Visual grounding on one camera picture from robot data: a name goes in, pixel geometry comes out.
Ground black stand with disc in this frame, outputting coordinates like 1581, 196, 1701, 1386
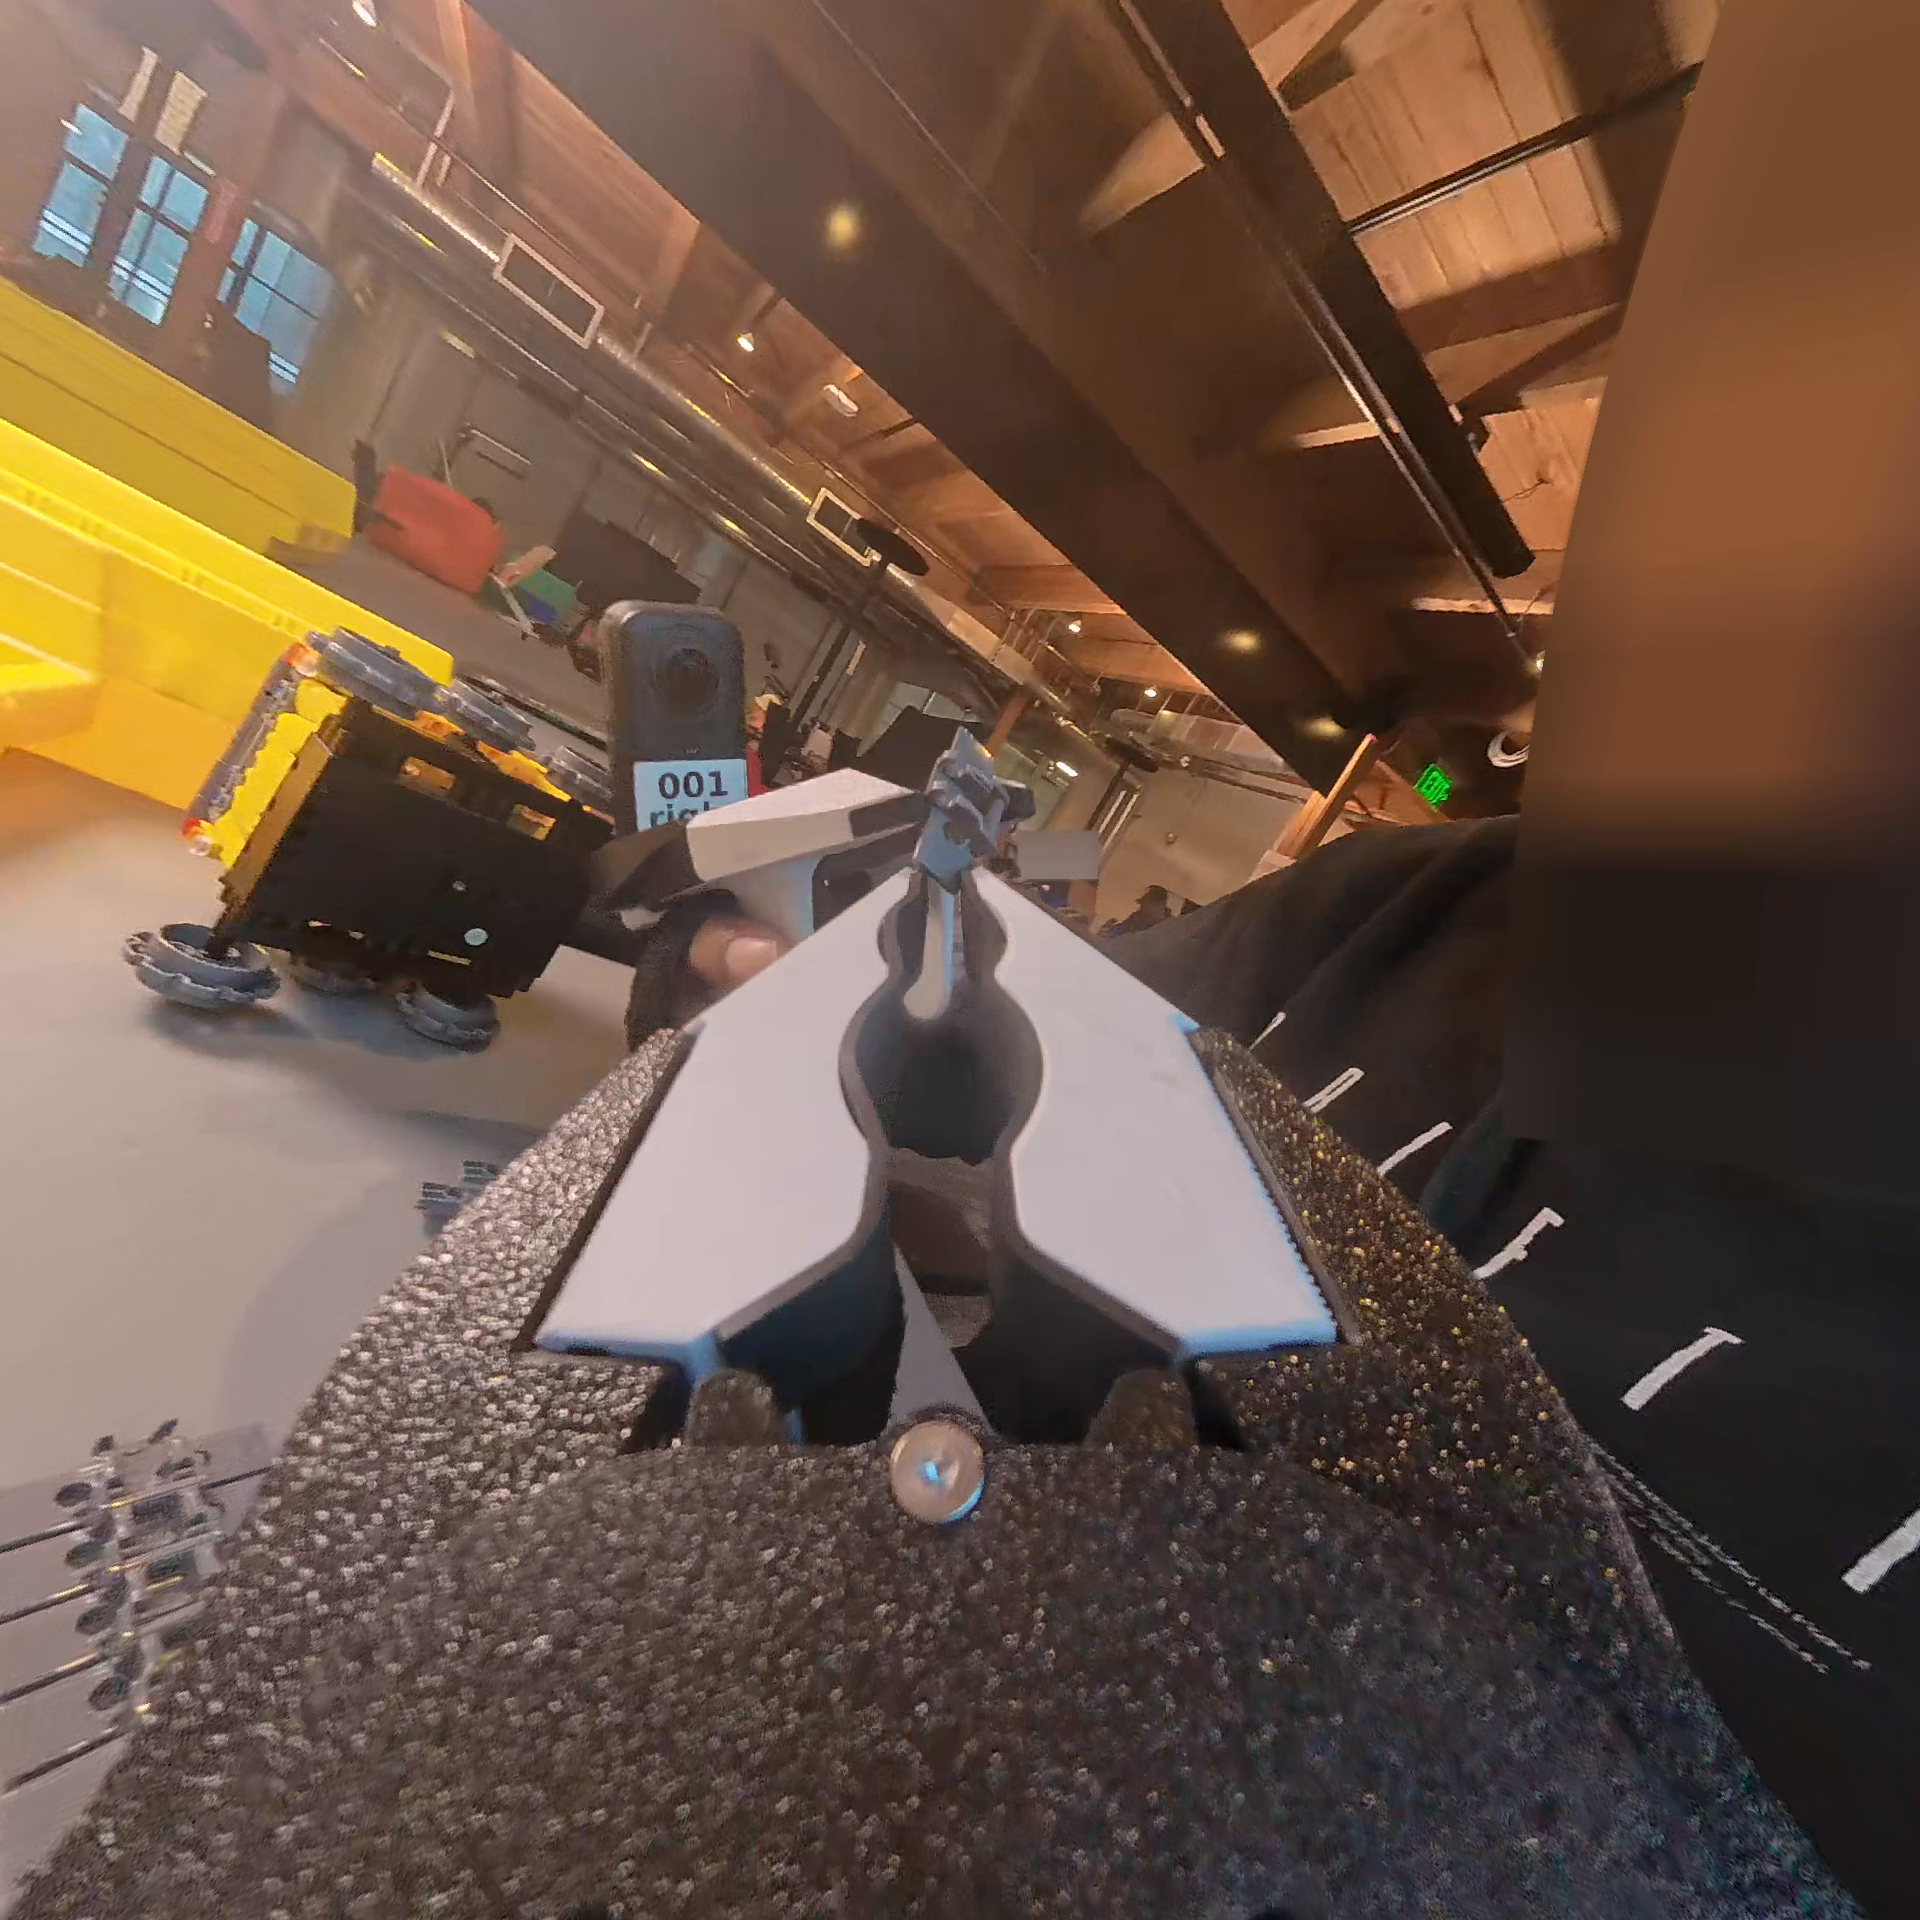
779, 516, 934, 737

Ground red beanbag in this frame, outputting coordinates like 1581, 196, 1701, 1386
368, 463, 507, 598

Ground person's right hand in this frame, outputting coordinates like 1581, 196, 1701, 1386
622, 902, 797, 1051

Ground paned window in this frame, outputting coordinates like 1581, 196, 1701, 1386
214, 215, 337, 388
29, 103, 135, 273
108, 152, 214, 329

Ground grey track link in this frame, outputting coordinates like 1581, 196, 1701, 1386
901, 728, 1105, 1022

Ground light grey desk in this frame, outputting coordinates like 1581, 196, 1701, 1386
0, 556, 707, 1907

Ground yellow plastic bin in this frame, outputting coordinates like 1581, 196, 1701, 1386
0, 420, 455, 801
0, 275, 356, 548

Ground black yellow toy brick vehicle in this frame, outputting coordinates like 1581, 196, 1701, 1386
124, 627, 619, 1047

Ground wooden post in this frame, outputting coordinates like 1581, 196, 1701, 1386
1287, 731, 1389, 874

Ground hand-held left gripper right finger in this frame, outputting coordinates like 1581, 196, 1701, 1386
958, 866, 1339, 1446

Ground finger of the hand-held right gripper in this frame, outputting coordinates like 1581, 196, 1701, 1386
732, 866, 864, 947
691, 768, 934, 894

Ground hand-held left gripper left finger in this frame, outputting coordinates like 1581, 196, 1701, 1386
532, 874, 933, 1446

